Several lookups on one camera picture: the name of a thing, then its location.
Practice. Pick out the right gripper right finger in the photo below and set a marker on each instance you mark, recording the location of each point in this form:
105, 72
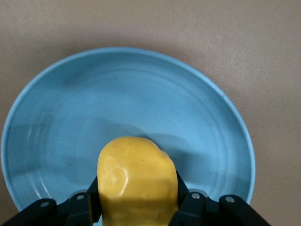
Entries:
200, 212

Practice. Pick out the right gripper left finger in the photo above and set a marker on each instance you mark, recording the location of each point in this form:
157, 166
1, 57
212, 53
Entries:
77, 209

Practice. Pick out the yellow potato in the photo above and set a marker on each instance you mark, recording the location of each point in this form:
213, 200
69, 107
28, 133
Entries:
136, 179

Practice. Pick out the light blue plate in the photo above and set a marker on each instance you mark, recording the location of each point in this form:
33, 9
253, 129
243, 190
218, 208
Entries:
117, 94

